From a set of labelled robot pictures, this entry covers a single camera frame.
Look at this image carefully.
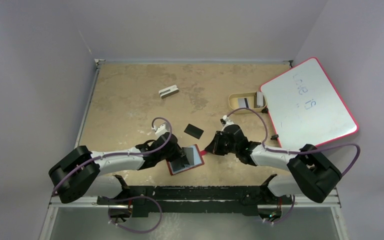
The black credit card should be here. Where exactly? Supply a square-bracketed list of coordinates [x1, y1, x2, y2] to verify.
[184, 123, 204, 140]
[170, 154, 191, 174]

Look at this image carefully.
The red card holder wallet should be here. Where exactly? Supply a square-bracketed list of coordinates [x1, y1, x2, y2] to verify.
[167, 144, 205, 176]

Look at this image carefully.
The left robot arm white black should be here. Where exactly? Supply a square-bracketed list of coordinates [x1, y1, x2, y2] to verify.
[48, 132, 189, 204]

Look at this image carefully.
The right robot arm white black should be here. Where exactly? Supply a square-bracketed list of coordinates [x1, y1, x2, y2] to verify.
[204, 124, 343, 204]

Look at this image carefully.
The loose card in tray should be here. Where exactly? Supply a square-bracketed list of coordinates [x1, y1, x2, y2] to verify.
[237, 97, 250, 108]

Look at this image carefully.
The stack of white cards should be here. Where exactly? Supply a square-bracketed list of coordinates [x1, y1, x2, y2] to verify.
[254, 91, 265, 108]

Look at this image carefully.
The white grey card reader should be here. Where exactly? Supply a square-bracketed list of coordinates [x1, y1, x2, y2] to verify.
[158, 85, 179, 99]

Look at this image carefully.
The beige oval tray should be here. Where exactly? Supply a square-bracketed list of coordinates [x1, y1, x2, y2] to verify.
[228, 91, 267, 113]

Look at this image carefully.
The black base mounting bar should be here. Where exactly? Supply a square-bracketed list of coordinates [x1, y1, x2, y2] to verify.
[97, 181, 293, 221]

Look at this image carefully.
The pink-framed whiteboard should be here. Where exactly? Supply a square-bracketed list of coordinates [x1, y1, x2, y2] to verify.
[260, 57, 359, 150]

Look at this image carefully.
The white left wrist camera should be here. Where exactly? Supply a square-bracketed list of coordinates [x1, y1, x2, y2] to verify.
[152, 123, 170, 138]

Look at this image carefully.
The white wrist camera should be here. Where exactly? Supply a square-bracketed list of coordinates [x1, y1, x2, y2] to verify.
[152, 123, 170, 138]
[220, 115, 235, 128]

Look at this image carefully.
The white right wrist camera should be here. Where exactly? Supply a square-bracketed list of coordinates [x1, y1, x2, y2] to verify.
[220, 115, 235, 128]

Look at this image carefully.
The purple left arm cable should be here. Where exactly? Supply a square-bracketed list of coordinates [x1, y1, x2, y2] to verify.
[52, 117, 173, 234]

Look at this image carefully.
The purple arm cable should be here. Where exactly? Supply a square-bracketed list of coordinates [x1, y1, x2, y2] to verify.
[52, 117, 173, 234]
[221, 107, 361, 226]

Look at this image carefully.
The aluminium table frame rail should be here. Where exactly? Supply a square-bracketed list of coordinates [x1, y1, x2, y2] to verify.
[38, 58, 342, 240]

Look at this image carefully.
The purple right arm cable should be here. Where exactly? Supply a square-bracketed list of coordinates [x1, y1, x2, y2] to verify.
[221, 107, 361, 226]

